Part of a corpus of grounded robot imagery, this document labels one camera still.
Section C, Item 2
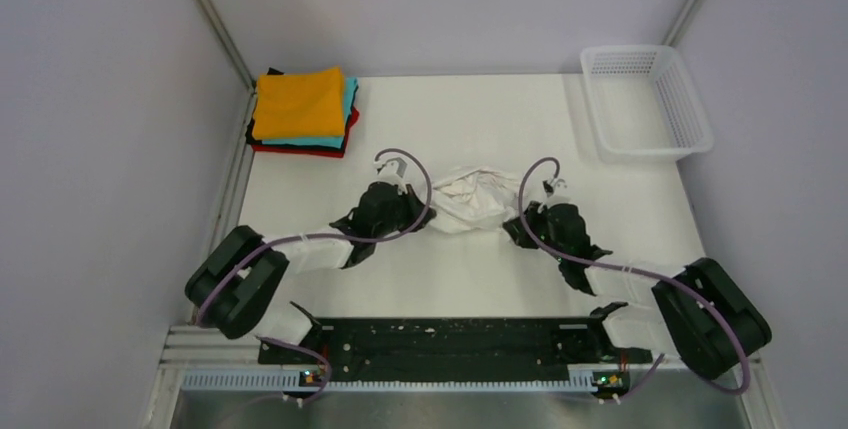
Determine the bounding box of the folded teal t shirt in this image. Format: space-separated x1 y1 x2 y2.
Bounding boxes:
262 77 359 149

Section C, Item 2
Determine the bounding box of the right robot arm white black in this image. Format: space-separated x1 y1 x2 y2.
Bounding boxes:
502 201 773 380

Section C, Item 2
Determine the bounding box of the white plastic basket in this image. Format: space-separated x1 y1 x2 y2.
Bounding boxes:
580 45 714 163

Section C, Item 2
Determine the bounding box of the white slotted cable duct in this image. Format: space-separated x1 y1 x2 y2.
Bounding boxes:
181 368 598 393

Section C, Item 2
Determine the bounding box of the left aluminium frame rail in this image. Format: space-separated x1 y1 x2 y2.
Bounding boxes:
168 0 258 321

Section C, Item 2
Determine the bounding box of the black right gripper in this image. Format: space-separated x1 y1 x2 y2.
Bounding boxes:
505 200 567 262

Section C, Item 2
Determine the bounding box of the folded black t shirt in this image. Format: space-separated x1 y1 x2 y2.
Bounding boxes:
245 67 284 146

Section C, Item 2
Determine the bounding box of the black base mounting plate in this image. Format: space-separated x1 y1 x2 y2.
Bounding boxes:
258 317 652 383

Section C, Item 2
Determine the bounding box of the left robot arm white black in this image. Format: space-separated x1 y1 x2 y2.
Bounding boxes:
185 181 436 339

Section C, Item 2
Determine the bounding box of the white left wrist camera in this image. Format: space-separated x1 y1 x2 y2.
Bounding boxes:
375 157 408 192

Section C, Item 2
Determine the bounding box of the folded red t shirt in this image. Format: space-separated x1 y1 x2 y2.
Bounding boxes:
247 106 360 159

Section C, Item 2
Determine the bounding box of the white t shirt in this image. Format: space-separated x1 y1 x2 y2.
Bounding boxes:
428 166 520 234

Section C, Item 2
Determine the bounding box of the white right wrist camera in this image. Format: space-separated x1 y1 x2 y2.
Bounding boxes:
542 178 571 207

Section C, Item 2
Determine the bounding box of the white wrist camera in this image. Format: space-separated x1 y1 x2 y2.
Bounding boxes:
542 178 571 207
375 157 408 192

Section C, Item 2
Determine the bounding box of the folded orange t shirt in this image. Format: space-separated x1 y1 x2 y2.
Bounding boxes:
252 67 346 141

